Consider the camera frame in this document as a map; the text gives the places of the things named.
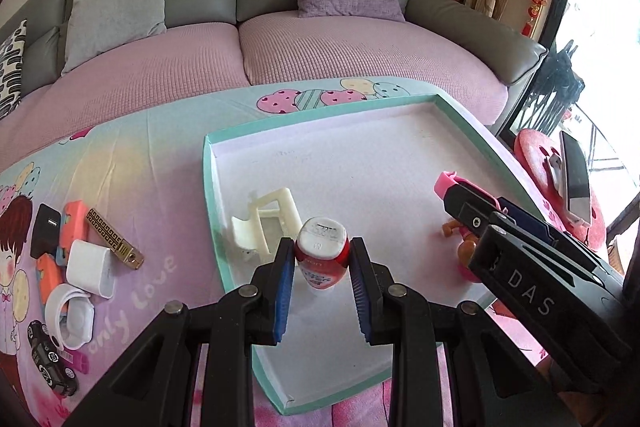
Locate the teal shallow box tray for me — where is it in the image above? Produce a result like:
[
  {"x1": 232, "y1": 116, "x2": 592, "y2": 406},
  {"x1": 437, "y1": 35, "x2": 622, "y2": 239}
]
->
[{"x1": 203, "y1": 94, "x2": 544, "y2": 415}]

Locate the gold patterned lighter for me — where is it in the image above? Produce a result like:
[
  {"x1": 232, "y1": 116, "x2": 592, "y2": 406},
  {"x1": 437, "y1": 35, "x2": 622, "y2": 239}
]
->
[{"x1": 86, "y1": 208, "x2": 144, "y2": 270}]

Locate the red plastic stool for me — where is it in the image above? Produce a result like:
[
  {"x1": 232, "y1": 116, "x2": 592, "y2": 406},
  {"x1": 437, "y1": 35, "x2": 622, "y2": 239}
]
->
[{"x1": 514, "y1": 129, "x2": 606, "y2": 251}]

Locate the light grey cushion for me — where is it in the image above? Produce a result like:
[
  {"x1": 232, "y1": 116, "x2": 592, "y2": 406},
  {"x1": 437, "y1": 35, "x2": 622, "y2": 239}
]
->
[{"x1": 62, "y1": 0, "x2": 166, "y2": 74}]

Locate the white charger plug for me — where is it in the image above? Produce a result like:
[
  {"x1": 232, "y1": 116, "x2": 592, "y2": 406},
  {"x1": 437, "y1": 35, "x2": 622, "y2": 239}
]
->
[{"x1": 66, "y1": 239, "x2": 115, "y2": 299}]

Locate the black power adapter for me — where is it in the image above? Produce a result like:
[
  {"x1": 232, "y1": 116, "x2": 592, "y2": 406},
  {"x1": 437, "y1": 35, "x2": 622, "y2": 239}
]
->
[{"x1": 30, "y1": 204, "x2": 61, "y2": 259}]

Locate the smartphone on white stand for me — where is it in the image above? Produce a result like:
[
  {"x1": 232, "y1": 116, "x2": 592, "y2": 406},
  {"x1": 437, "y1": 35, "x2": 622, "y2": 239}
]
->
[{"x1": 548, "y1": 130, "x2": 592, "y2": 227}]

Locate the white plastic hair claw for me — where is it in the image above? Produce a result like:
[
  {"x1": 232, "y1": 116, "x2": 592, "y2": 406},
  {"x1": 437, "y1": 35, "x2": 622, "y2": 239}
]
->
[{"x1": 231, "y1": 187, "x2": 303, "y2": 263}]

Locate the pink sofa cover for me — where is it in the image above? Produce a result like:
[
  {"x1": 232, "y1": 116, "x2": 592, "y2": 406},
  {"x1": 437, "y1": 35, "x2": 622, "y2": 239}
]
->
[{"x1": 1, "y1": 12, "x2": 508, "y2": 168}]

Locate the pink puppy toy figure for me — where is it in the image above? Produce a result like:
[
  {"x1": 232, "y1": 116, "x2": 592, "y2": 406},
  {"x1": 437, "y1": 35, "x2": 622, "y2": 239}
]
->
[{"x1": 442, "y1": 219, "x2": 480, "y2": 284}]

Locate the pink lighter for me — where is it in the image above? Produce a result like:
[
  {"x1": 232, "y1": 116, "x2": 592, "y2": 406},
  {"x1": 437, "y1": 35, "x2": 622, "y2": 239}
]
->
[{"x1": 58, "y1": 349, "x2": 89, "y2": 374}]

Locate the blue orange toy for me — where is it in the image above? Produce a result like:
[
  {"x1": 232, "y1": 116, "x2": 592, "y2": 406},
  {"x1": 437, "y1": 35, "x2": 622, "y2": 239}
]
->
[
  {"x1": 36, "y1": 253, "x2": 63, "y2": 306},
  {"x1": 55, "y1": 200, "x2": 89, "y2": 267}
]

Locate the black white patterned cushion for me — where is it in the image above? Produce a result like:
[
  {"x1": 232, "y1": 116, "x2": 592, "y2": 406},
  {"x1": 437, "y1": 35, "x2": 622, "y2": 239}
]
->
[{"x1": 0, "y1": 20, "x2": 27, "y2": 119}]

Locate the red white glue bottle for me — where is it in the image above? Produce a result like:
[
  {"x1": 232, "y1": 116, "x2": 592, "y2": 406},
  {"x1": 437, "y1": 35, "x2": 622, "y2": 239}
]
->
[{"x1": 294, "y1": 217, "x2": 349, "y2": 291}]

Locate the white clip device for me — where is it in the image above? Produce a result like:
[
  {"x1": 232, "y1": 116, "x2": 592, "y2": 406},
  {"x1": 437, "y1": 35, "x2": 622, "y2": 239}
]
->
[{"x1": 44, "y1": 283, "x2": 94, "y2": 351}]

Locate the cartoon printed bedsheet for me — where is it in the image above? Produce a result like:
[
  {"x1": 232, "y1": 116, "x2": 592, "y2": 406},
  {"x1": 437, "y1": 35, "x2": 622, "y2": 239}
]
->
[{"x1": 0, "y1": 76, "x2": 551, "y2": 427}]

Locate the black toy express car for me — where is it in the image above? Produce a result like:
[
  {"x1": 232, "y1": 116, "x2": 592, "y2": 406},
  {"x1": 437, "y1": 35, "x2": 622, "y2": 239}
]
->
[{"x1": 27, "y1": 320, "x2": 78, "y2": 397}]

